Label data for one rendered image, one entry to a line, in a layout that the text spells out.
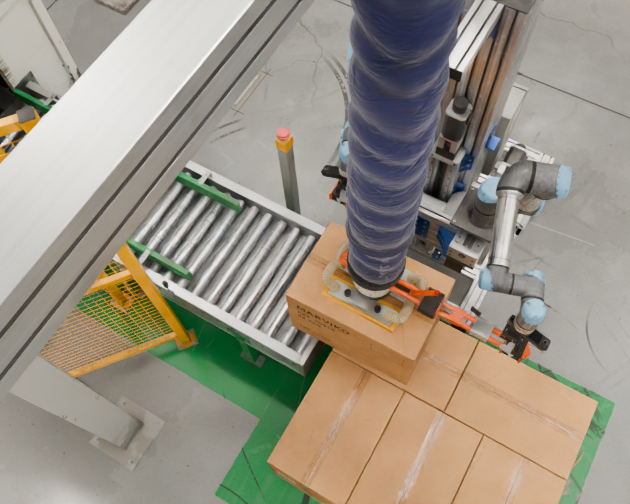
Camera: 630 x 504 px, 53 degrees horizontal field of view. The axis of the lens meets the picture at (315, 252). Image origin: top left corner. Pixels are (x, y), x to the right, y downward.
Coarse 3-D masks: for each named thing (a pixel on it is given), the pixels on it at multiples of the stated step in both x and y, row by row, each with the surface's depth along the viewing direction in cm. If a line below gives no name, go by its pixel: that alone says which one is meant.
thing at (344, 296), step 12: (336, 276) 266; (324, 288) 264; (348, 288) 263; (336, 300) 261; (348, 300) 261; (360, 312) 259; (372, 312) 258; (384, 312) 258; (396, 312) 258; (384, 324) 256; (396, 324) 256
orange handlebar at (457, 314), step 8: (344, 256) 257; (344, 264) 256; (400, 280) 251; (392, 288) 250; (408, 288) 250; (416, 288) 249; (408, 296) 248; (448, 304) 246; (440, 312) 245; (456, 312) 244; (464, 312) 244; (448, 320) 244; (456, 320) 243; (472, 320) 243; (464, 328) 242; (496, 328) 242; (496, 344) 239; (528, 352) 236
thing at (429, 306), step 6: (426, 288) 247; (432, 288) 248; (444, 294) 246; (420, 300) 245; (426, 300) 246; (432, 300) 246; (438, 300) 246; (444, 300) 245; (420, 306) 244; (426, 306) 245; (432, 306) 245; (438, 306) 245; (420, 312) 248; (426, 312) 245; (432, 312) 243; (432, 318) 247
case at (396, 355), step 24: (336, 240) 276; (312, 264) 271; (408, 264) 269; (312, 288) 266; (312, 312) 267; (336, 312) 261; (312, 336) 298; (336, 336) 278; (360, 336) 261; (384, 336) 256; (408, 336) 255; (360, 360) 290; (384, 360) 271; (408, 360) 254
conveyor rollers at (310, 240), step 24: (0, 144) 369; (192, 192) 350; (192, 216) 343; (216, 216) 344; (264, 216) 342; (192, 240) 337; (216, 240) 337; (288, 240) 335; (312, 240) 335; (144, 264) 335; (192, 264) 331; (216, 264) 330; (240, 264) 332; (216, 288) 324; (240, 288) 324; (264, 288) 326; (240, 312) 318; (264, 312) 318; (288, 312) 319; (288, 336) 312
